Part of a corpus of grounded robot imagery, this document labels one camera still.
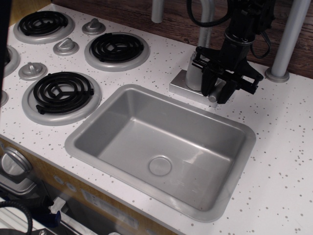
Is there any grey stove knob edge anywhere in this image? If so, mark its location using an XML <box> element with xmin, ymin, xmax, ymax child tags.
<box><xmin>0</xmin><ymin>91</ymin><xmax>8</xmax><ymax>107</ymax></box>

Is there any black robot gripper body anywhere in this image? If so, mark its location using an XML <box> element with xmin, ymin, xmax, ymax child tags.
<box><xmin>193</xmin><ymin>39</ymin><xmax>264</xmax><ymax>94</ymax></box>

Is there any grey stove knob back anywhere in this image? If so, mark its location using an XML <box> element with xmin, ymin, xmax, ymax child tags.
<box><xmin>82</xmin><ymin>18</ymin><xmax>106</xmax><ymax>35</ymax></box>

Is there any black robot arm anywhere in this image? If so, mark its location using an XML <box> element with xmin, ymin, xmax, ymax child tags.
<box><xmin>186</xmin><ymin>0</ymin><xmax>275</xmax><ymax>104</ymax></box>

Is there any silver faucet lever handle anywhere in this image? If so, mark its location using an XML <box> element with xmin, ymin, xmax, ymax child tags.
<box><xmin>208</xmin><ymin>81</ymin><xmax>226</xmax><ymax>102</ymax></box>

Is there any black burner far left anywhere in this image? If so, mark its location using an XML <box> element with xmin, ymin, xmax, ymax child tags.
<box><xmin>4</xmin><ymin>45</ymin><xmax>20</xmax><ymax>77</ymax></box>

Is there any black burner front right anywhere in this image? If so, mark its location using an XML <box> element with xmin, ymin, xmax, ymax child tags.
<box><xmin>22</xmin><ymin>72</ymin><xmax>102</xmax><ymax>126</ymax></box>

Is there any black burner back left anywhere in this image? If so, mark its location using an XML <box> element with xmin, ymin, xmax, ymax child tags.
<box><xmin>13</xmin><ymin>11</ymin><xmax>75</xmax><ymax>45</ymax></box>

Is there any black cable lower left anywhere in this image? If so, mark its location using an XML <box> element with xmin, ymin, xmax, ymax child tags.
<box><xmin>0</xmin><ymin>199</ymin><xmax>54</xmax><ymax>235</ymax></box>

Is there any grey stove knob front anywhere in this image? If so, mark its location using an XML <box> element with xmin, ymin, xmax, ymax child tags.
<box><xmin>18</xmin><ymin>62</ymin><xmax>47</xmax><ymax>81</ymax></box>

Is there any grey support pole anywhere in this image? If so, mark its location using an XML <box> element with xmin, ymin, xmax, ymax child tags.
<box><xmin>265</xmin><ymin>0</ymin><xmax>311</xmax><ymax>83</ymax></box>

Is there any silver oven dial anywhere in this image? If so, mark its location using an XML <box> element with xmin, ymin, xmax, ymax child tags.
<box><xmin>0</xmin><ymin>147</ymin><xmax>32</xmax><ymax>183</ymax></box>

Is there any black burner back right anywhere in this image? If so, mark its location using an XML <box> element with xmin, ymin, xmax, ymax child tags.
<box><xmin>84</xmin><ymin>32</ymin><xmax>150</xmax><ymax>72</ymax></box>

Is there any grey stove knob middle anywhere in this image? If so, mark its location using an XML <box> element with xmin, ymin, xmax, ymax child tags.
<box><xmin>53</xmin><ymin>38</ymin><xmax>79</xmax><ymax>56</ymax></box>

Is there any black burner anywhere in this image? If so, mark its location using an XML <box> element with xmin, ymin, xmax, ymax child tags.
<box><xmin>13</xmin><ymin>11</ymin><xmax>75</xmax><ymax>45</ymax></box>
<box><xmin>22</xmin><ymin>72</ymin><xmax>102</xmax><ymax>126</ymax></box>
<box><xmin>4</xmin><ymin>45</ymin><xmax>20</xmax><ymax>77</ymax></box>
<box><xmin>84</xmin><ymin>32</ymin><xmax>150</xmax><ymax>72</ymax></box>

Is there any grey stove knob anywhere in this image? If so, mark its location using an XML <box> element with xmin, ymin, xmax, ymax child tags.
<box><xmin>53</xmin><ymin>38</ymin><xmax>79</xmax><ymax>56</ymax></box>
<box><xmin>18</xmin><ymin>62</ymin><xmax>47</xmax><ymax>81</ymax></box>
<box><xmin>82</xmin><ymin>18</ymin><xmax>106</xmax><ymax>35</ymax></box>

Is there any silver toy faucet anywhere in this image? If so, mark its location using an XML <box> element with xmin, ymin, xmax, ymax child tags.
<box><xmin>151</xmin><ymin>0</ymin><xmax>222</xmax><ymax>108</ymax></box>

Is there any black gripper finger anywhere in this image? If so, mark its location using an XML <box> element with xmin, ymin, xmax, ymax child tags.
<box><xmin>217</xmin><ymin>80</ymin><xmax>241</xmax><ymax>104</ymax></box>
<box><xmin>201</xmin><ymin>68</ymin><xmax>219</xmax><ymax>96</ymax></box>

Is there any grey toy sink basin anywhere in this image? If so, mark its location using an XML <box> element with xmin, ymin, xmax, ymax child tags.
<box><xmin>65</xmin><ymin>85</ymin><xmax>256</xmax><ymax>222</ymax></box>

